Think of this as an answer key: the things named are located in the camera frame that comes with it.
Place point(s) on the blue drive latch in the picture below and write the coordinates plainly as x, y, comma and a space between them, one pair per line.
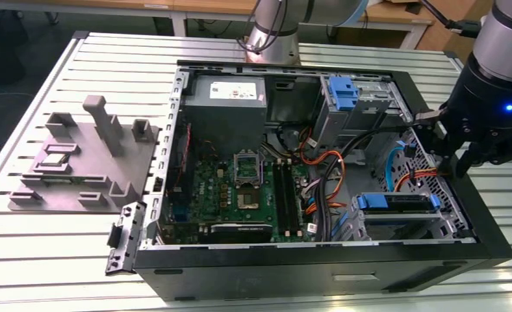
342, 94

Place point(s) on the silver disk bay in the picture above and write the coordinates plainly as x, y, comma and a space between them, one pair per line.
394, 217

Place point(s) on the small wooden desk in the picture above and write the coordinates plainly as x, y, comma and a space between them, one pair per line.
394, 16

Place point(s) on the long wooden desk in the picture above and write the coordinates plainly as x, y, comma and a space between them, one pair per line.
108, 7

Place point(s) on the green RAM stick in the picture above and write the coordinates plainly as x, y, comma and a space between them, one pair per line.
62, 179

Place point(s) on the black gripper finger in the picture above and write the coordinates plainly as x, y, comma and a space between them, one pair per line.
449, 146
505, 146

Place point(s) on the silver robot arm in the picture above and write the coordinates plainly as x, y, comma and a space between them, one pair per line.
277, 35

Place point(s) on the black graphics card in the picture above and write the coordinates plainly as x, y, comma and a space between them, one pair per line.
238, 232

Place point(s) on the grey expansion latch bracket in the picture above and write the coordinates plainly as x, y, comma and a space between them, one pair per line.
128, 234

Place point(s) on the square board chip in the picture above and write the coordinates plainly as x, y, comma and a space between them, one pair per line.
248, 201

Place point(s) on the hard disk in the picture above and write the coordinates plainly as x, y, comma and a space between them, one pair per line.
373, 201

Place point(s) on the green motherboard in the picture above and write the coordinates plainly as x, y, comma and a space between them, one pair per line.
212, 182

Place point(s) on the silver drive cage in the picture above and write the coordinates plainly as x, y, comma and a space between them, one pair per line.
338, 126

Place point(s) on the grey parts rack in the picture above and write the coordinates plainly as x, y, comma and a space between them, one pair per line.
100, 175

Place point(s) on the black PC case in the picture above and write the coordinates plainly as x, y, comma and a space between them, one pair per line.
281, 269

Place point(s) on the black RAM slot bank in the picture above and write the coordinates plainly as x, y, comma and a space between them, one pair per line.
287, 201

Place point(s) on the CPU socket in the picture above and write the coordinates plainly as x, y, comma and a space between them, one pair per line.
246, 169

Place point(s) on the brown wooden cabinet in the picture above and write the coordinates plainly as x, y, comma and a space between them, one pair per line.
446, 42

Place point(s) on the grey power supply unit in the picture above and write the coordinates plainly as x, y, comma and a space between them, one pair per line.
225, 130

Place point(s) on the silver CPU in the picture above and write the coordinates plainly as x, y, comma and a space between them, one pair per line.
53, 160

